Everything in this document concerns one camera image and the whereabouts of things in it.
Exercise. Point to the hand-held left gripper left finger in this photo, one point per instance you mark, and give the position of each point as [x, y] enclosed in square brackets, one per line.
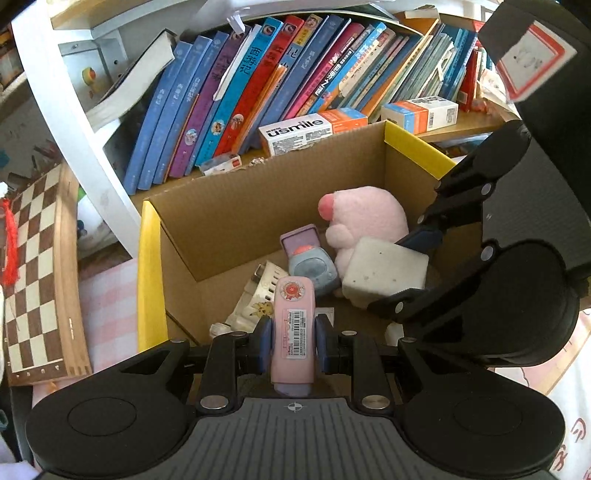
[264, 341]

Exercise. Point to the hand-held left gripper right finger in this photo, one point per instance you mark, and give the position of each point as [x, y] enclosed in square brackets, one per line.
[323, 341]

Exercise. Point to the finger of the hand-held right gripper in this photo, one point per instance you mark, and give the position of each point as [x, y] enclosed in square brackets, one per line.
[438, 286]
[422, 240]

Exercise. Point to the pink oblong case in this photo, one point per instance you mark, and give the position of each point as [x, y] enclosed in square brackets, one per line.
[293, 323]

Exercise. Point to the white charger plug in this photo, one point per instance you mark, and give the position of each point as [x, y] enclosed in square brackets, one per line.
[254, 300]

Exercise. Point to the pink plush pig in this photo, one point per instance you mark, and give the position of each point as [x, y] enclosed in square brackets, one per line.
[369, 217]

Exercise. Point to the toy wrist watch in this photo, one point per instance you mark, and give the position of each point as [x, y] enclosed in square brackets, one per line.
[314, 272]

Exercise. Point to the yellow cardboard box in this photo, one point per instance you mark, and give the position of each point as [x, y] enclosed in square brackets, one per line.
[221, 221]

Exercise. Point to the small white orange box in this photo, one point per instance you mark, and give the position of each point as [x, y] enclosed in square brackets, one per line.
[420, 115]

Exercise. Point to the pink printed tablecloth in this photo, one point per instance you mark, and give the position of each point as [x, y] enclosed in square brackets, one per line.
[111, 314]

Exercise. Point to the long white orange box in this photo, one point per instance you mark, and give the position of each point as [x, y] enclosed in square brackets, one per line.
[304, 131]

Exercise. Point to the small white red tube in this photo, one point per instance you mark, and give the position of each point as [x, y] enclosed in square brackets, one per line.
[221, 165]

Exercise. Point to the row of colourful books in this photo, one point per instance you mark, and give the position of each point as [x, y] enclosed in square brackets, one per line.
[277, 78]

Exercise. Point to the wooden chessboard box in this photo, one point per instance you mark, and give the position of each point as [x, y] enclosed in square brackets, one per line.
[41, 277]

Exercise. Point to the white metal shelf unit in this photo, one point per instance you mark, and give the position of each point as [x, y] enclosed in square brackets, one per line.
[92, 161]

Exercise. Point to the red tassel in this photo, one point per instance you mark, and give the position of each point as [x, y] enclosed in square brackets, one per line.
[10, 240]

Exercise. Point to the thick white book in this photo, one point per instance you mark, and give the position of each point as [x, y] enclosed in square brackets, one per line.
[134, 81]

